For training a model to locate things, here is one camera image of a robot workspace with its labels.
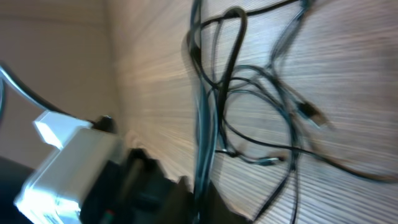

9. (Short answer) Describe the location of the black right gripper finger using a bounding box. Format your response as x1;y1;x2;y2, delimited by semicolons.
161;176;249;224

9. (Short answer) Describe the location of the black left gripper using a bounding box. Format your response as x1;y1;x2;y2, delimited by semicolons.
80;148;193;224

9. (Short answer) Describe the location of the black USB cable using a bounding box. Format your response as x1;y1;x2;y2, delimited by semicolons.
186;0;398;224

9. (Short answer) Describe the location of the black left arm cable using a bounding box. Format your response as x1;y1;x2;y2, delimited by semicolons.
0;63;118;134

